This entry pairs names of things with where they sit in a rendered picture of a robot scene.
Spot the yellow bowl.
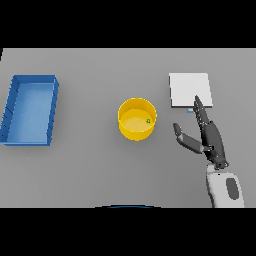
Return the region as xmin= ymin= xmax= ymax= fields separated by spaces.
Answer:
xmin=117 ymin=97 xmax=158 ymax=142

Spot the blue tray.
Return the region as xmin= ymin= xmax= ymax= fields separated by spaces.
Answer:
xmin=0 ymin=74 xmax=60 ymax=147

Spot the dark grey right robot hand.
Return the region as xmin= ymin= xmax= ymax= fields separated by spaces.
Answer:
xmin=172 ymin=95 xmax=230 ymax=170

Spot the pale square measuring scale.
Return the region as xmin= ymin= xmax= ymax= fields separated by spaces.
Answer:
xmin=168 ymin=72 xmax=214 ymax=114

